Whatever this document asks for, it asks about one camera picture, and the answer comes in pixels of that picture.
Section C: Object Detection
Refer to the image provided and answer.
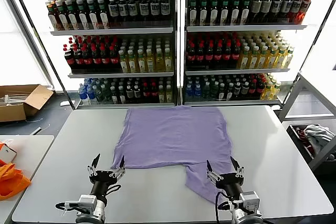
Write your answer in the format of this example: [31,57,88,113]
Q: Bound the left gripper black cable loop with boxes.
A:
[106,184,122,195]

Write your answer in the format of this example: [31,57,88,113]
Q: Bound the small white box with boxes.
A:
[0,145,18,162]

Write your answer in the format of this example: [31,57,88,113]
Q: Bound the orange fabric bag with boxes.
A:
[0,141,32,200]

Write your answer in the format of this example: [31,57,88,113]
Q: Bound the grey window mullion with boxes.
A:
[0,0,56,91]

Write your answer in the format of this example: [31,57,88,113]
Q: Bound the crumpled red garment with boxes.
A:
[295,126,316,159]

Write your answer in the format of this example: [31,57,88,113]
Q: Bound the purple t-shirt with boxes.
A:
[110,105,234,205]

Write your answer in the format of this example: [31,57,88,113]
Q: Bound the grey metal frame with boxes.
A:
[278,71,336,172]

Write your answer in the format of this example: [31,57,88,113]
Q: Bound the thin dark metal pole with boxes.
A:
[5,0,78,111]
[278,0,336,106]

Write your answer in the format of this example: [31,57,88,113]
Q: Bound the green tinted water bottle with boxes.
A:
[95,84,105,103]
[202,81,211,100]
[211,81,219,100]

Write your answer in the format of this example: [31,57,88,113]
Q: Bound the open cardboard box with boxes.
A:
[0,84,55,122]

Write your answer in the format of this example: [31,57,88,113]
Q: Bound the dark bottle grey label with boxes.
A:
[261,0,273,24]
[251,0,263,24]

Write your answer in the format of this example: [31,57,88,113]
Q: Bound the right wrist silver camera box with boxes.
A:
[240,191,262,213]

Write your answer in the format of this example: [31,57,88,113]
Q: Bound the small white side table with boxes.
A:
[0,134,55,224]

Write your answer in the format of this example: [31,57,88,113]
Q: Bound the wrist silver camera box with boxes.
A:
[78,194,98,214]
[240,191,262,213]

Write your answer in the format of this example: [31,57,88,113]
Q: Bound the yellow juice bottle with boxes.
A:
[158,84,166,103]
[165,84,174,103]
[118,49,129,73]
[145,48,155,73]
[154,48,165,72]
[270,81,281,100]
[262,81,272,100]
[266,45,278,69]
[136,49,147,73]
[164,48,174,72]
[237,46,250,70]
[248,46,259,70]
[257,45,268,70]
[283,47,295,69]
[275,45,287,69]
[128,49,138,73]

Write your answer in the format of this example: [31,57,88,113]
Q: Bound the left camera black cable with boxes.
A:
[54,201,81,218]

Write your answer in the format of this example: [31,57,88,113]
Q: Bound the grey metal shelf unit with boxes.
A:
[181,0,309,107]
[29,0,182,110]

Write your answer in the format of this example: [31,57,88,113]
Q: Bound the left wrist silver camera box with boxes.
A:
[78,194,98,214]

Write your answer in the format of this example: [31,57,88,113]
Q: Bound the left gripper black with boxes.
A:
[87,153,127,196]

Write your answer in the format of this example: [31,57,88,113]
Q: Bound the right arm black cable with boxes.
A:
[215,191,234,224]

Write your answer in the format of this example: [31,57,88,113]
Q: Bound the cola bottle red cap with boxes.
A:
[82,46,93,74]
[195,42,205,69]
[73,46,84,74]
[204,42,215,69]
[186,42,197,69]
[100,46,111,73]
[91,46,102,73]
[64,45,76,74]
[232,41,242,69]
[142,82,151,103]
[248,79,257,99]
[109,46,120,73]
[256,79,265,99]
[150,82,159,103]
[214,41,224,69]
[223,41,233,69]

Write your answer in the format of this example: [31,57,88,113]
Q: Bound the dark tea bottle green cap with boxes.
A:
[230,0,242,26]
[87,0,99,29]
[198,0,209,27]
[118,85,127,104]
[209,0,220,27]
[65,0,79,30]
[218,82,226,101]
[110,85,119,104]
[76,0,89,30]
[97,0,110,29]
[226,82,235,101]
[188,0,198,27]
[240,0,251,25]
[219,0,230,27]
[56,0,68,30]

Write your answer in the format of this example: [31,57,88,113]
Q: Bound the black storage bin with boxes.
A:
[286,123,336,168]

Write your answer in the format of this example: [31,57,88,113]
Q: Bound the dark drink bottle white cap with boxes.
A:
[125,84,135,103]
[127,0,139,22]
[150,0,161,22]
[290,0,302,24]
[139,0,150,22]
[118,0,129,22]
[241,81,250,99]
[160,0,171,22]
[233,81,242,100]
[108,0,119,23]
[133,84,142,103]
[271,0,284,24]
[282,0,293,24]

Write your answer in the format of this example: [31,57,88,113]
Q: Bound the crumpled grey garment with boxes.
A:
[303,124,336,154]

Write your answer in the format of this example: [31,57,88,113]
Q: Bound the white packing pieces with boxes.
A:
[0,91,32,106]

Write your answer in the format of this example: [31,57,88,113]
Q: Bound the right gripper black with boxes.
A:
[206,156,245,197]

